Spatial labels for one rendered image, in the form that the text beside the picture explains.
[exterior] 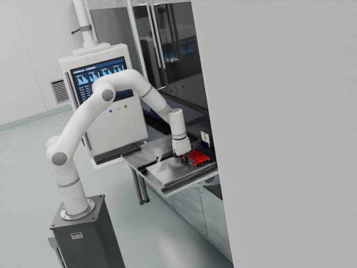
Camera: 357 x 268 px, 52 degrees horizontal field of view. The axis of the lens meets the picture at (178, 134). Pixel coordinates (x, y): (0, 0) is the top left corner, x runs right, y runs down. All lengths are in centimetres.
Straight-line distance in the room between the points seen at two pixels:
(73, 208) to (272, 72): 187
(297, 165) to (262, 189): 6
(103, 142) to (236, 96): 260
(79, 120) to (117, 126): 98
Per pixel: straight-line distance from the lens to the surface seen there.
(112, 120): 284
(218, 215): 253
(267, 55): 26
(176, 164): 228
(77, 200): 206
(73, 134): 191
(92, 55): 272
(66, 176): 199
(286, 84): 25
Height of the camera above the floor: 192
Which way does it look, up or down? 22 degrees down
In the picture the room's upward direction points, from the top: 11 degrees counter-clockwise
